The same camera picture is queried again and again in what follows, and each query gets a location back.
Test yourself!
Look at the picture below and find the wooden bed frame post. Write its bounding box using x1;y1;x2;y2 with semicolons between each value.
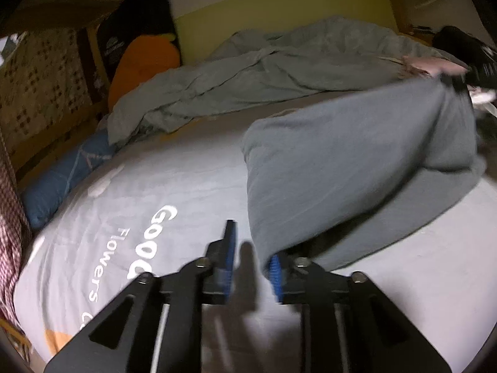
389;0;413;35

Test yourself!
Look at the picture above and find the yellow white striped headboard cushion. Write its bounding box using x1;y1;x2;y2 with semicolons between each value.
170;0;397;64

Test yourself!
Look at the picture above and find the blue pillow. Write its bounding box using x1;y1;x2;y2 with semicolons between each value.
20;129;116;231

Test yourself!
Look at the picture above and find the woven rattan bedside panel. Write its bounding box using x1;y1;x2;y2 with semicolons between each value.
1;29;93;155

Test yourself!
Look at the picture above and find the grey monster print sweatshirt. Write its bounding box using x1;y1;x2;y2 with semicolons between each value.
242;76;486;270

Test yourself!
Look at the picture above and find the red checkered curtain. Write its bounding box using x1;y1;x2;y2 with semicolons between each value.
0;155;32;327

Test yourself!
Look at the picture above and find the folded white garment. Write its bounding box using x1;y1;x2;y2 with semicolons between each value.
468;87;496;106

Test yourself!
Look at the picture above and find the light grey printed bedsheet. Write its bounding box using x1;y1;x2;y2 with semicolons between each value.
14;94;496;372

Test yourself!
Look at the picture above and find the orange carrot plush pillow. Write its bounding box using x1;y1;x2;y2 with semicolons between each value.
108;35;181;112

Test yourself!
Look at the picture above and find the grey-green crumpled blanket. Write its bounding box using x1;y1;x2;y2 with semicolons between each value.
107;16;456;146

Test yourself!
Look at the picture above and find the folded pink garment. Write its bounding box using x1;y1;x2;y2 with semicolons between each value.
399;57;468;78

